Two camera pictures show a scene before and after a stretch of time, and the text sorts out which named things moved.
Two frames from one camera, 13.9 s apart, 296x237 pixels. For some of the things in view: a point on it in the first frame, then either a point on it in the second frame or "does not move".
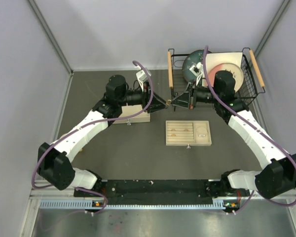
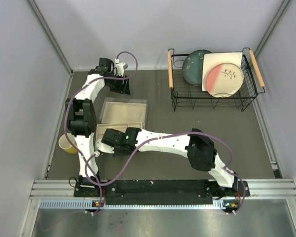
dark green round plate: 192,59 does not move
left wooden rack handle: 170,78 does not move
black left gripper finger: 157,104 to 127,86
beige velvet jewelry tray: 188,133 to 100,128
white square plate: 214,59 does not move
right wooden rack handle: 257,69 does not move
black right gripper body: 192,89 to 118,151
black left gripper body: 146,93 to 116,85
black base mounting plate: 160,190 does not move
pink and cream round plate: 232,68 does not move
